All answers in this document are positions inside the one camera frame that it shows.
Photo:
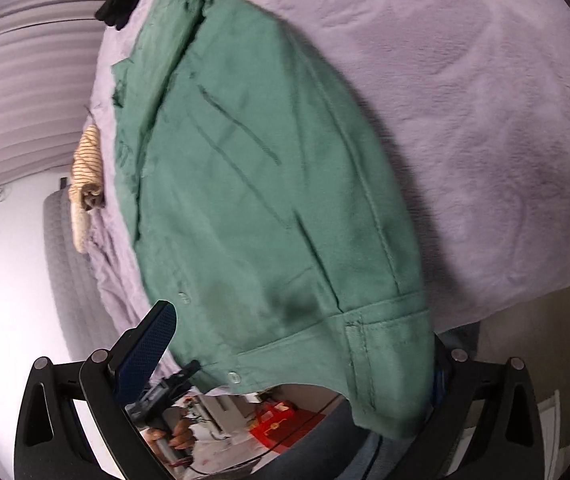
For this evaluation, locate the cream knitted cloth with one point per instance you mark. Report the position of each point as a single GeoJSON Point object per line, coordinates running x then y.
{"type": "Point", "coordinates": [79, 230]}

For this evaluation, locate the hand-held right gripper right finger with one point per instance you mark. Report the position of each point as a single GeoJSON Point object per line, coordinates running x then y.
{"type": "Point", "coordinates": [470, 392]}

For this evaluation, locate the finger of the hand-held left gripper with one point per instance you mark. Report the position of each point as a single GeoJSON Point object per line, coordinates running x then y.
{"type": "Point", "coordinates": [187, 371]}

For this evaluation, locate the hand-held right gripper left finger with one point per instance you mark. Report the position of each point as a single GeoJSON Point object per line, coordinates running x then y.
{"type": "Point", "coordinates": [147, 347]}

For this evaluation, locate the lavender plush blanket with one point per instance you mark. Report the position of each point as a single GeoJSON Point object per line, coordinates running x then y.
{"type": "Point", "coordinates": [465, 110]}

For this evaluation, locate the red box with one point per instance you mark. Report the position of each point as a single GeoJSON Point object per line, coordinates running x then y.
{"type": "Point", "coordinates": [275, 422]}

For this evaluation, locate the green work jacket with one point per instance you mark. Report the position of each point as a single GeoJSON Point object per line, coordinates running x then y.
{"type": "Point", "coordinates": [265, 185]}

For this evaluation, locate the grey curtain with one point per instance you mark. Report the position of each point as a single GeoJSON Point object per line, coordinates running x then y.
{"type": "Point", "coordinates": [25, 85]}

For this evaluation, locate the person's left hand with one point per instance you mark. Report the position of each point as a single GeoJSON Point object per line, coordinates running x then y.
{"type": "Point", "coordinates": [180, 435]}

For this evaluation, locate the beige striped garment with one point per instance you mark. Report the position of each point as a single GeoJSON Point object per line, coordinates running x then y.
{"type": "Point", "coordinates": [87, 160]}

